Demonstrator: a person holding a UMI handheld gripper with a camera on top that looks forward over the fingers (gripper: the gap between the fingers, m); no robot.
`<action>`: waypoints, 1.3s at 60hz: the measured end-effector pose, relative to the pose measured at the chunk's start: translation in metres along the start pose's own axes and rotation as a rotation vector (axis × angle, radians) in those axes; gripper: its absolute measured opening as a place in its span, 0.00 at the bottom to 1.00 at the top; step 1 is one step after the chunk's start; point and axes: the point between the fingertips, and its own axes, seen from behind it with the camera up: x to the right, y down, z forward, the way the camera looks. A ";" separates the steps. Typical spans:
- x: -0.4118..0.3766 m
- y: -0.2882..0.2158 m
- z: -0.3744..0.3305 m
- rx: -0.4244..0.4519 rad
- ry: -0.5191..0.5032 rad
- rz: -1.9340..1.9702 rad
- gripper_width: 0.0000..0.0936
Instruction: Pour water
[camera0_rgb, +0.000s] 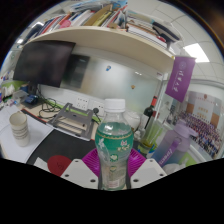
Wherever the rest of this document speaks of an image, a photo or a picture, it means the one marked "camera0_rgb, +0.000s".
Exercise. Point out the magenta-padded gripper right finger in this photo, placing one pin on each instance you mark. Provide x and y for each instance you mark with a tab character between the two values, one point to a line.
148	171

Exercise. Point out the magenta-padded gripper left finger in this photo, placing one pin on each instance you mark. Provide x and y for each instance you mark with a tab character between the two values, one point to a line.
78	171

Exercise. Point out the clear green-labelled water bottle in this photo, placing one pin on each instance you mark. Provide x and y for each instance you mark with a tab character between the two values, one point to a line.
113	143

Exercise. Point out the purple translucent water jug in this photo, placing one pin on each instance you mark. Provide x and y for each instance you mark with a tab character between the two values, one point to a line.
175	145

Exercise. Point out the flat round red coaster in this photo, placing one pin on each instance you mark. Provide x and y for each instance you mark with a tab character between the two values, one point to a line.
59	165

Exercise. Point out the white crumpled tissue pack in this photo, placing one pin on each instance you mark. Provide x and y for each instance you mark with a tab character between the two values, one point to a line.
175	165

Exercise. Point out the black desk mat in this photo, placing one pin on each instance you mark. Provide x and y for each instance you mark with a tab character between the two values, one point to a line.
63	145

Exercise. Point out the clear glass with green stems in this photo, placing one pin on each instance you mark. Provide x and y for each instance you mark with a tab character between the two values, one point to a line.
148	140

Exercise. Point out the white paper napkin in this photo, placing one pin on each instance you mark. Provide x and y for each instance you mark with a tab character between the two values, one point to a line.
41	164

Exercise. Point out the white translucent container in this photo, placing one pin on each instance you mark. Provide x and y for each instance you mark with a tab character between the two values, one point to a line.
133	120

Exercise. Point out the white paper sheets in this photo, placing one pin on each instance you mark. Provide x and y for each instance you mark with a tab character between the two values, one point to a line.
36	136

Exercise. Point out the dark wine bottle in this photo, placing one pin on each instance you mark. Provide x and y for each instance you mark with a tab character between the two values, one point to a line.
149	111

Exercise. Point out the white stacked paper cups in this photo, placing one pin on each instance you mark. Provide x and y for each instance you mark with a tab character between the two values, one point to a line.
20	130

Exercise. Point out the large group photo poster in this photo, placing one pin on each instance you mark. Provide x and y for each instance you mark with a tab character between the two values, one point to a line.
206	126

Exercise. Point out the small blue box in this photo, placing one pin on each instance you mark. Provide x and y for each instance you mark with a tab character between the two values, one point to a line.
31	99

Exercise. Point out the purple hanging pennant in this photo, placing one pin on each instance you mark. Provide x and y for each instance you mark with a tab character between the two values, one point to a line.
180	78

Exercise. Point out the black computer monitor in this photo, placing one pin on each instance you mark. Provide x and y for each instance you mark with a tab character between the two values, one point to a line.
43	63

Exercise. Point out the ceiling light panels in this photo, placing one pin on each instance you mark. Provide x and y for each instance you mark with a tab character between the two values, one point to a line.
196	51

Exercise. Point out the shelf unit with books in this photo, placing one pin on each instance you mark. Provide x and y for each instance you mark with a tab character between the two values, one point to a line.
106	40

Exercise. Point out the white wall socket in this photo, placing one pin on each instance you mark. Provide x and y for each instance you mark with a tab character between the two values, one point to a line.
82	102
98	106

